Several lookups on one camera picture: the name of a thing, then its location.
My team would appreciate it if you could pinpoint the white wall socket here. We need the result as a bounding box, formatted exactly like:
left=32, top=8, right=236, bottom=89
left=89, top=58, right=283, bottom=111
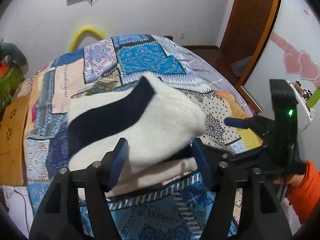
left=179, top=32, right=185, bottom=39

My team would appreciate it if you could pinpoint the green fabric storage box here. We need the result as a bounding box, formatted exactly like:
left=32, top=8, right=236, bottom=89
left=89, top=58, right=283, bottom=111
left=0, top=63, right=24, bottom=111

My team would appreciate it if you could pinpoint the orange jacket sleeve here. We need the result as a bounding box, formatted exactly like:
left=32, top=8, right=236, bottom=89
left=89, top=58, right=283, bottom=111
left=286, top=160, right=319, bottom=225

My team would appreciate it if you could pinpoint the wooden lap desk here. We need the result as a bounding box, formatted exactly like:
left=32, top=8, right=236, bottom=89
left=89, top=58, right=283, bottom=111
left=0, top=95, right=29, bottom=186

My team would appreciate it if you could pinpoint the wooden door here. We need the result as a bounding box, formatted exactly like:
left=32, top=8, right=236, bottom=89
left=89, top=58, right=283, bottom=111
left=220, top=0, right=286, bottom=91

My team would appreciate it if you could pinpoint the person's right hand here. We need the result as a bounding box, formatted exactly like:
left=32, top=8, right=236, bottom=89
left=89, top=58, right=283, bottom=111
left=273, top=174, right=305, bottom=186

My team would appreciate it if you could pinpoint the blue patchwork bed quilt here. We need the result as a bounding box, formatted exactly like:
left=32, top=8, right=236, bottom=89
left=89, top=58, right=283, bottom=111
left=24, top=34, right=251, bottom=239

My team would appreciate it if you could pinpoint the white and black sweater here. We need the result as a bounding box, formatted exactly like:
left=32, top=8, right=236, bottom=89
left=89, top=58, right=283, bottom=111
left=67, top=72, right=206, bottom=196

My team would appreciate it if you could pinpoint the grey plush toy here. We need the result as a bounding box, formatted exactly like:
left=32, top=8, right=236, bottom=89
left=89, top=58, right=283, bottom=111
left=1, top=43, right=29, bottom=74

